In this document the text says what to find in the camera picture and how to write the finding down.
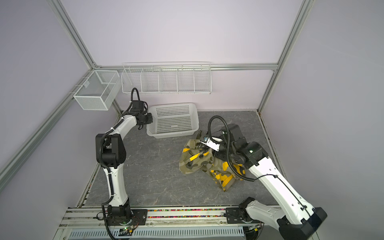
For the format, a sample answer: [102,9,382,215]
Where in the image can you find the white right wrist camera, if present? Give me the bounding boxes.
[200,136,224,152]

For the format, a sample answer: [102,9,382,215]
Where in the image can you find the white perforated plastic basket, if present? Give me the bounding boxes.
[147,103,199,139]

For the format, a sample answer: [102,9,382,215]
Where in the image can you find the white ventilated cable duct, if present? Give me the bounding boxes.
[67,226,245,240]

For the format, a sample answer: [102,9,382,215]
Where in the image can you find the camouflage yellow green trousers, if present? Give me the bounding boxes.
[179,130,241,192]

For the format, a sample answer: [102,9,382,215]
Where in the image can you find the long white wire shelf basket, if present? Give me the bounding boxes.
[121,62,212,94]

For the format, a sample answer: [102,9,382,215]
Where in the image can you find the aluminium corner frame post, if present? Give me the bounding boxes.
[257,0,315,114]

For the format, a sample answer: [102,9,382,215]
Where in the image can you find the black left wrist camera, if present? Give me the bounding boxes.
[130,100,145,113]

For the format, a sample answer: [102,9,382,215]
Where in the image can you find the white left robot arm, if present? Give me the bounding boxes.
[96,88,153,226]

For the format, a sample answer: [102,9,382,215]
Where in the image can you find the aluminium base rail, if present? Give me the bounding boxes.
[58,205,313,229]

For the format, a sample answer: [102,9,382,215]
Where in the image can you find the small white mesh box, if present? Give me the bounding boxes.
[74,70,122,111]

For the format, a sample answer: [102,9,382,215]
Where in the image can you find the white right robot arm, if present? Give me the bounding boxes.
[206,116,328,240]

